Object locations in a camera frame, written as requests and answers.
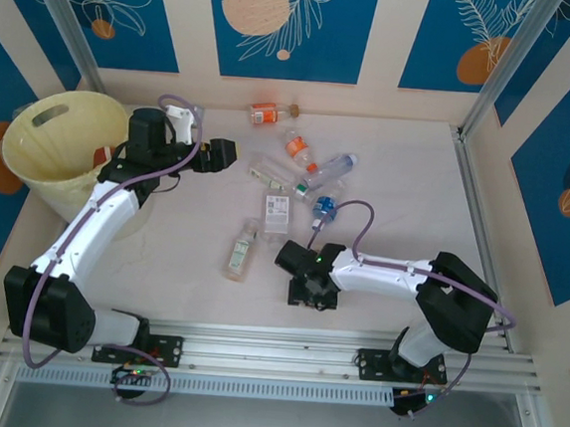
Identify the clear bottle blue label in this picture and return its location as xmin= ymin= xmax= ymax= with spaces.
xmin=309 ymin=177 xmax=346 ymax=233

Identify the clear bottle large white label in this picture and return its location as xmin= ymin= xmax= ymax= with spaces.
xmin=259 ymin=190 xmax=293 ymax=251

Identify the clear bottle green label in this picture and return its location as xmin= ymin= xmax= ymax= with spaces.
xmin=222 ymin=215 xmax=263 ymax=286

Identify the orange soda bottle orange cap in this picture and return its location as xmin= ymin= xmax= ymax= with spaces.
xmin=280 ymin=126 xmax=323 ymax=174

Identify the clear blue-tinted water bottle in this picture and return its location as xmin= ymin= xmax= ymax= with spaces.
xmin=302 ymin=148 xmax=360 ymax=195

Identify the pale yellow plastic bin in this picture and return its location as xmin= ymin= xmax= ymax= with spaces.
xmin=0 ymin=84 xmax=162 ymax=244

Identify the clear bottle green-white label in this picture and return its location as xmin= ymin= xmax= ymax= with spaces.
xmin=245 ymin=151 xmax=316 ymax=201

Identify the orange label bottle brown cap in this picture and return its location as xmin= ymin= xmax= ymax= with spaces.
xmin=248 ymin=99 xmax=301 ymax=130

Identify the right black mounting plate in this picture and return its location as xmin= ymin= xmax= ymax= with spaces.
xmin=351 ymin=345 xmax=450 ymax=389

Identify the black mounting plate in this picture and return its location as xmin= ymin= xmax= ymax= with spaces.
xmin=351 ymin=345 xmax=450 ymax=389
xmin=91 ymin=327 xmax=186 ymax=371

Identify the right circuit board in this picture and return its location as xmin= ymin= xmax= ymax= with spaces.
xmin=390 ymin=386 xmax=447 ymax=422

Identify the circuit board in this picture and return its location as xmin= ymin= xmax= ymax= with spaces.
xmin=390 ymin=386 xmax=447 ymax=422
xmin=108 ymin=363 xmax=157 ymax=389

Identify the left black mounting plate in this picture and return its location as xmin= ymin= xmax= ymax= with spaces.
xmin=91 ymin=327 xmax=186 ymax=371

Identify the left circuit board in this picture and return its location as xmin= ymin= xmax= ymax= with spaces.
xmin=108 ymin=363 xmax=157 ymax=389

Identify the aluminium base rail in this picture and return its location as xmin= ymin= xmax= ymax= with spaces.
xmin=0 ymin=298 xmax=552 ymax=412

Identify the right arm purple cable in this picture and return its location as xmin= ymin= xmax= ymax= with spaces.
xmin=294 ymin=196 xmax=526 ymax=427

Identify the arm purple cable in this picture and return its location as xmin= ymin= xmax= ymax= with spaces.
xmin=18 ymin=83 xmax=207 ymax=411
xmin=294 ymin=196 xmax=526 ymax=427

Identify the slotted grey cable duct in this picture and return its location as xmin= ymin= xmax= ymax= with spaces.
xmin=14 ymin=353 xmax=397 ymax=415

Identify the left aluminium post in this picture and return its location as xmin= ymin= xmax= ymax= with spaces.
xmin=9 ymin=0 xmax=119 ymax=105

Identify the aluminium post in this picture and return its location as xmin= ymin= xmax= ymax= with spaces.
xmin=459 ymin=0 xmax=560 ymax=148
xmin=9 ymin=0 xmax=119 ymax=105

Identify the right aluminium side rail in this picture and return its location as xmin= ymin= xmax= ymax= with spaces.
xmin=425 ymin=125 xmax=570 ymax=427

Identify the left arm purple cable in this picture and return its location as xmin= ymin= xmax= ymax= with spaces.
xmin=18 ymin=83 xmax=207 ymax=411

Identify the right aluminium post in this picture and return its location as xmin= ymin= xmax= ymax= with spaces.
xmin=459 ymin=0 xmax=560 ymax=148

